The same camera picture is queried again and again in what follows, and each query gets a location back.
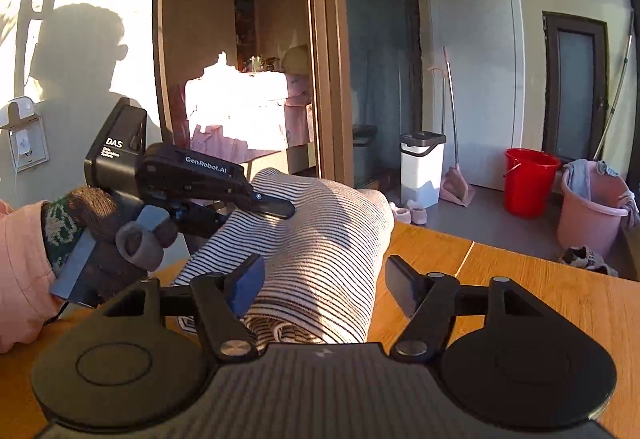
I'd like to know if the pink broom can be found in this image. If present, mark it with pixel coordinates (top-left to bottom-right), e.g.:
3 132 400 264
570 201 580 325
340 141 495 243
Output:
442 46 468 200

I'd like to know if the pink cloth covered furniture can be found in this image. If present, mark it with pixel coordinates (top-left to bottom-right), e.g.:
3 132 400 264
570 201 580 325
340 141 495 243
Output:
185 51 316 164

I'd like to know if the grey rag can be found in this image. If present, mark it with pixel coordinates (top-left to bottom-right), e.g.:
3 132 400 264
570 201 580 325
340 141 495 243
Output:
559 246 620 278

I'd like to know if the pink dustpan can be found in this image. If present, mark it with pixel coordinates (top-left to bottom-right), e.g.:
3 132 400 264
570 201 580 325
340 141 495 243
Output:
440 66 476 208

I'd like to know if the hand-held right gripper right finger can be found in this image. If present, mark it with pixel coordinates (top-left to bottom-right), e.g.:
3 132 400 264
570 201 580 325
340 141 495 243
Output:
385 254 548 361

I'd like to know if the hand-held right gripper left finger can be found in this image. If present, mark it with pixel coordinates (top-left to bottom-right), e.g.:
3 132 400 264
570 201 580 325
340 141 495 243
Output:
100 253 265 360

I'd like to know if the white trash bin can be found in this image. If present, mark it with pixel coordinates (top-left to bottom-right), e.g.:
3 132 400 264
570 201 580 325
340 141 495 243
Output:
400 131 447 210

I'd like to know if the grey-blue cloth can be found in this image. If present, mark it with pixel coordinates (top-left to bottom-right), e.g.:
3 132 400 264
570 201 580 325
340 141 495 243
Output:
562 159 640 230

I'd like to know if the striped sweater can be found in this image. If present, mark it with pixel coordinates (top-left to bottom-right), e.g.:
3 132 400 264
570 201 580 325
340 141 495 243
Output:
172 167 396 345

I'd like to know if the pink plastic bucket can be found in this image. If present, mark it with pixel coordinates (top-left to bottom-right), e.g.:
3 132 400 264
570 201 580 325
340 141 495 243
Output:
556 160 632 260

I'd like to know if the red plastic bucket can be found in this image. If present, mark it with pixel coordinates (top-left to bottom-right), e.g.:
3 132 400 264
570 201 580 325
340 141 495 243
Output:
503 148 562 218

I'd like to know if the dark wall picture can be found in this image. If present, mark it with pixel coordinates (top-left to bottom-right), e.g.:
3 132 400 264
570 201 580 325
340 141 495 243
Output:
234 0 256 70

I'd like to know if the brown sliding door frame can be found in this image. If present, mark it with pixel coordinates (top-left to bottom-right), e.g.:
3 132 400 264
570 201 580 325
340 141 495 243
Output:
152 0 356 190

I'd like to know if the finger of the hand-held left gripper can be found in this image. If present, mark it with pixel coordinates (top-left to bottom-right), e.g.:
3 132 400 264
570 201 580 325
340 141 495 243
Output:
170 200 233 245
245 189 297 221

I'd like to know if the mop pole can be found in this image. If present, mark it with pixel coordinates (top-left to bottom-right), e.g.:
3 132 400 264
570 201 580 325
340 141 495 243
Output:
594 14 637 160

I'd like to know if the dark framed window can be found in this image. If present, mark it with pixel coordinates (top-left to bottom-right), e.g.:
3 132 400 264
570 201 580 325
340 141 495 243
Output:
542 11 610 164

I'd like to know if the person's left forearm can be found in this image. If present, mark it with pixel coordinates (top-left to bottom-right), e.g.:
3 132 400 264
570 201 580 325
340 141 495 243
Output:
0 199 66 355

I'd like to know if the person's left hand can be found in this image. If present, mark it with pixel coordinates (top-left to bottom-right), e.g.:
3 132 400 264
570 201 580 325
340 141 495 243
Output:
42 186 179 307

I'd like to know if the white wall outlet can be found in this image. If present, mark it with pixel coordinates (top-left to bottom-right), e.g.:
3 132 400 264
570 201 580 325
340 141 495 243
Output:
7 113 51 168

